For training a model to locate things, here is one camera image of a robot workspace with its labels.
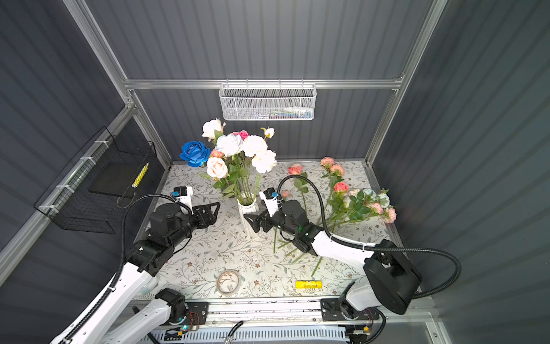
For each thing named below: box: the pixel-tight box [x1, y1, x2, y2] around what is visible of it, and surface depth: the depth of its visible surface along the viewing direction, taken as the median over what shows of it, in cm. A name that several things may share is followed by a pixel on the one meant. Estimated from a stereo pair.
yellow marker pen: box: [131, 161, 150, 189], surface depth 79 cm
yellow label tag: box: [294, 280, 323, 289], surface depth 80 cm
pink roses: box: [201, 118, 278, 206], surface depth 63 cm
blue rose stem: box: [179, 140, 211, 167], surface depth 57 cm
